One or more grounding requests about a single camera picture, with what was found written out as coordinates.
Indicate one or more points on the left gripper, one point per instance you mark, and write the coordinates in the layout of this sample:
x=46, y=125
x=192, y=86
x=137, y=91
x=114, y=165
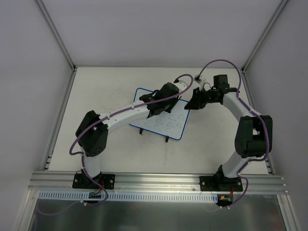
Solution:
x=158, y=109

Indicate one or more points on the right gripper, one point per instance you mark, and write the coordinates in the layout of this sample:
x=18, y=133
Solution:
x=199, y=97

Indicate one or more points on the blue framed whiteboard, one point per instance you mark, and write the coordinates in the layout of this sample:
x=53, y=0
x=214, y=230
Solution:
x=166, y=124

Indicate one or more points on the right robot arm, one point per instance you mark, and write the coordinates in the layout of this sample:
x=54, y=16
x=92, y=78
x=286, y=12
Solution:
x=253, y=139

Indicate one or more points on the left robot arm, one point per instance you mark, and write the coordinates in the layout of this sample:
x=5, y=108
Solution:
x=94, y=129

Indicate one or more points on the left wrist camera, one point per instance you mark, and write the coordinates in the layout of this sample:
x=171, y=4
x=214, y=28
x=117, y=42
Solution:
x=181, y=83

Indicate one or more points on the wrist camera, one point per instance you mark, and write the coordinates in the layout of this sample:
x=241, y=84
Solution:
x=181, y=83
x=199, y=79

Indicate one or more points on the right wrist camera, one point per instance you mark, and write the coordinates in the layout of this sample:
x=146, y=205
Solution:
x=199, y=79

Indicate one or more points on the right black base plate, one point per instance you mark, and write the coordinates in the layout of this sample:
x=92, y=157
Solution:
x=210, y=183

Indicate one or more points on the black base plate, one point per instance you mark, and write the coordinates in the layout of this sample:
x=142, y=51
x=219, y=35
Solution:
x=210, y=183
x=81, y=181

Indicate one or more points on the left frame post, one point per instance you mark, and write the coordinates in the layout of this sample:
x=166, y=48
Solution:
x=46, y=16

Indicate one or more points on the frame post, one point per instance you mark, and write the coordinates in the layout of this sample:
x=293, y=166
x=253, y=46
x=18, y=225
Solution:
x=270, y=24
x=46, y=16

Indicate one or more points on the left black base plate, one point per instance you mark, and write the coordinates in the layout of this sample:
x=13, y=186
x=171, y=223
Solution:
x=81, y=181

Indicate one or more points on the right frame post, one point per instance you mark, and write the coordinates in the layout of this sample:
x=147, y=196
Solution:
x=270, y=24

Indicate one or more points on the aluminium mounting rail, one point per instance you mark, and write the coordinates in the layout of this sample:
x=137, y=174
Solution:
x=151, y=182

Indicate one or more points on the white slotted cable duct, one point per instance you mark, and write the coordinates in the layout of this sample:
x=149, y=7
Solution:
x=128, y=196

